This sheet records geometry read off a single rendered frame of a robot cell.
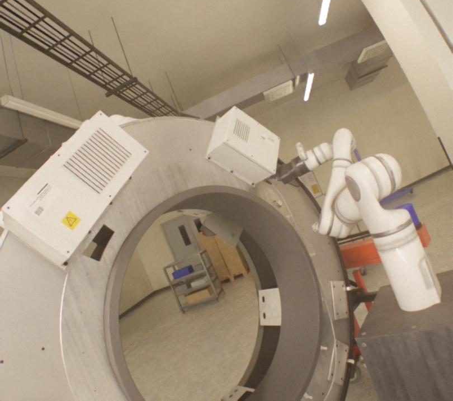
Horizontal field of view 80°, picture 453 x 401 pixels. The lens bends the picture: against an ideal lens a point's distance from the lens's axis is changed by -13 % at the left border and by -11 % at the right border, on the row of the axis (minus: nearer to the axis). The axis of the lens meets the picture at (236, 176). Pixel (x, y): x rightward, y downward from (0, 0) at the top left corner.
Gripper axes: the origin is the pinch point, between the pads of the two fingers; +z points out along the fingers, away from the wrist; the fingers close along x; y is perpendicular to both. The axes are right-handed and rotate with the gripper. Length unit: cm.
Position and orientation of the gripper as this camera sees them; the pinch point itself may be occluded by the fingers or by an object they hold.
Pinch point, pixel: (264, 179)
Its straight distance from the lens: 122.6
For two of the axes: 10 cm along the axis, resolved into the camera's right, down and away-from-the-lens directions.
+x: -0.2, -6.6, 7.6
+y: 5.9, 6.0, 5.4
